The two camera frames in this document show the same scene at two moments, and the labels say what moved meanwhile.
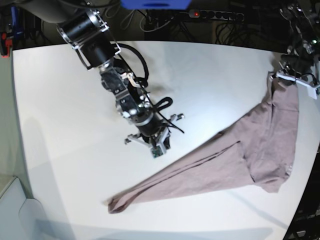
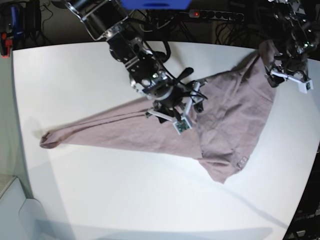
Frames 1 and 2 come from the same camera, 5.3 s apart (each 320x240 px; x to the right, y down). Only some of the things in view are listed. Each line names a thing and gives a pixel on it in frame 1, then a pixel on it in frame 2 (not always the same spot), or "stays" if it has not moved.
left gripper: x=149 y=126 -> x=170 y=96
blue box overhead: x=156 y=4 stays
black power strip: x=216 y=14 stays
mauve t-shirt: x=259 y=146 -> x=225 y=136
